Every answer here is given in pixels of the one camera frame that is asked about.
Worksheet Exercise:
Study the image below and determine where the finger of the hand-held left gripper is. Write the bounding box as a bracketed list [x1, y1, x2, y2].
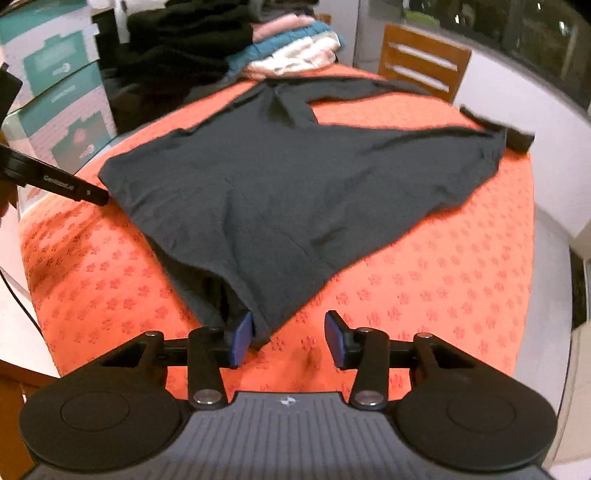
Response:
[0, 62, 24, 118]
[0, 144, 110, 207]

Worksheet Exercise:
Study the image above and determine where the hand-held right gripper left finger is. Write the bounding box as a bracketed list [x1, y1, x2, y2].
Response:
[92, 311, 256, 411]

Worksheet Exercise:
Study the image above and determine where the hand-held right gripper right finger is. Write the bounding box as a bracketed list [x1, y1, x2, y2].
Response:
[324, 311, 485, 411]

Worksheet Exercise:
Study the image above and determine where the dark grey long-sleeve shirt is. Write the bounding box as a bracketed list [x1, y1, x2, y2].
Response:
[98, 76, 536, 347]

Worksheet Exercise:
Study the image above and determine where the pile of black clothes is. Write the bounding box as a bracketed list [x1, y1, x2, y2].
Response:
[95, 0, 259, 134]

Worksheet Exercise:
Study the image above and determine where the stack of folded clothes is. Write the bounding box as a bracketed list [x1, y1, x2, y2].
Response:
[226, 22, 345, 77]

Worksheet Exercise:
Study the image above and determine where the teal and white cardboard box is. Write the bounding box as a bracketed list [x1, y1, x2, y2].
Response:
[0, 0, 101, 112]
[2, 62, 116, 204]

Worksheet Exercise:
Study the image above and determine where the orange patterned table mat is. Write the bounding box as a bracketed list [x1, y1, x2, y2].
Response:
[19, 62, 536, 402]

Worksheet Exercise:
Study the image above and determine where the wooden chair with curved slats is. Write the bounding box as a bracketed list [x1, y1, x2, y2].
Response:
[0, 359, 61, 480]

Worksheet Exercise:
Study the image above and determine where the white crumpled garment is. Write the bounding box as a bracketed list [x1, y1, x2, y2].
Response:
[245, 37, 338, 77]

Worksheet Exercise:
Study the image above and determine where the folded pink garment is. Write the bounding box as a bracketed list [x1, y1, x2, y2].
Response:
[252, 14, 317, 40]

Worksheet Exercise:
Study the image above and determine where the wooden chair with slotted back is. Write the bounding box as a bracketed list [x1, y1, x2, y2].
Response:
[378, 23, 472, 104]

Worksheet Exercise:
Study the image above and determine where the dark window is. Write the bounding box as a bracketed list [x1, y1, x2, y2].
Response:
[369, 0, 591, 112]

